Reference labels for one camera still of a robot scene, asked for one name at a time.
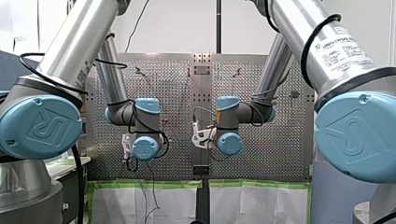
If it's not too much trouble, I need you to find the black pole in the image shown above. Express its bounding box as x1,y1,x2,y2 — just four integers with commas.
216,0,223,54

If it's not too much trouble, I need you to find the thin black cable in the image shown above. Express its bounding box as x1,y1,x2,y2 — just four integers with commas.
123,0,151,54
136,161,162,224

